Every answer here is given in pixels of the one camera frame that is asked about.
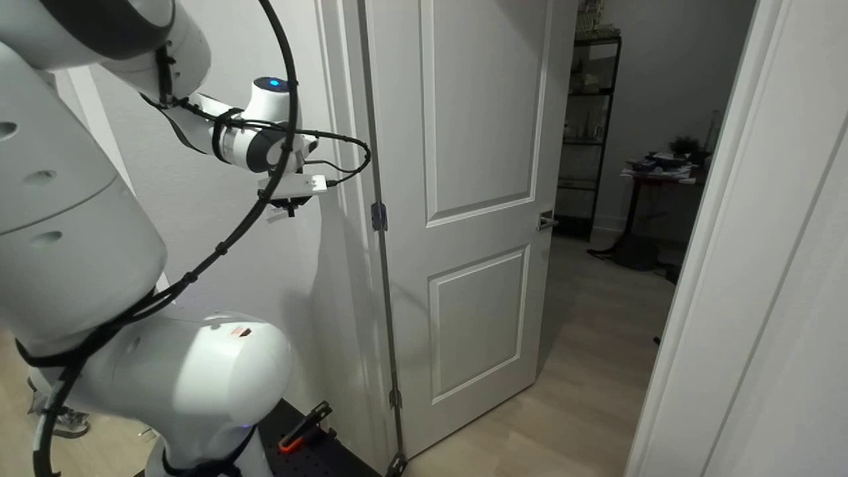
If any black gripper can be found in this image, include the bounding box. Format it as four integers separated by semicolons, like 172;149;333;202
264;197;314;222

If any black bag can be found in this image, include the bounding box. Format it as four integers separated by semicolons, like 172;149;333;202
587;232;684;285

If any wooden desk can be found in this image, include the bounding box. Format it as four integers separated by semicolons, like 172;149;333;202
618;162;706;285

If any black metal shelf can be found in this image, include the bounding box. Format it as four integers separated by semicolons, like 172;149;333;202
553;28;626;243

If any white panel door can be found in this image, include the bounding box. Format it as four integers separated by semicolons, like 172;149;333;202
357;0;583;460

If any small green potted plant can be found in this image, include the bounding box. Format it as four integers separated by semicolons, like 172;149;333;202
665;132;713;173

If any cluttered papers pile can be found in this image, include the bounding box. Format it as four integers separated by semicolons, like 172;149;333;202
622;149;702;186

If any orange black clamp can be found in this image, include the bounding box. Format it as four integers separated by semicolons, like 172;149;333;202
276;397;337;459

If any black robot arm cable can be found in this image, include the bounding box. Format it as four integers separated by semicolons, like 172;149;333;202
13;0;377;477

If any yellowish decoration plant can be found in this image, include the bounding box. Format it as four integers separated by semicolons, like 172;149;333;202
571;0;614;39

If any black mounting table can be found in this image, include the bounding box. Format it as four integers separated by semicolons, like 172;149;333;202
255;395;384;477

